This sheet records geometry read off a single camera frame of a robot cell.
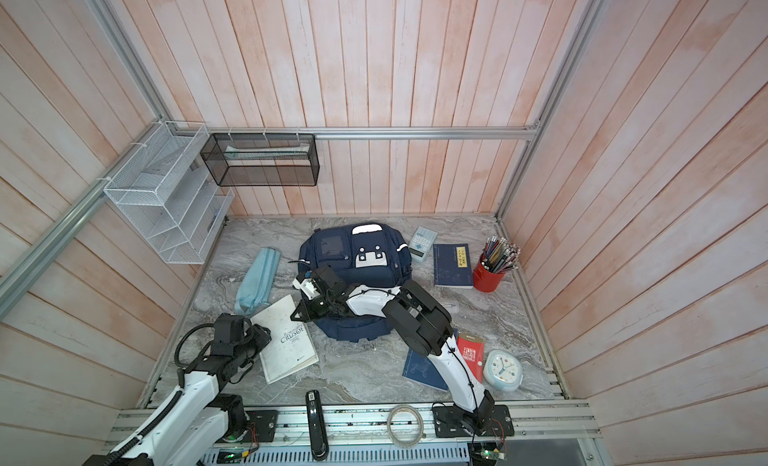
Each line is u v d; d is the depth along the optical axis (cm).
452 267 105
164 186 78
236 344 68
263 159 104
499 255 93
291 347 84
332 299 76
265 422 73
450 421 74
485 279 93
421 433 72
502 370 80
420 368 82
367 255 103
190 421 52
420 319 56
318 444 70
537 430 74
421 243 111
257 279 97
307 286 86
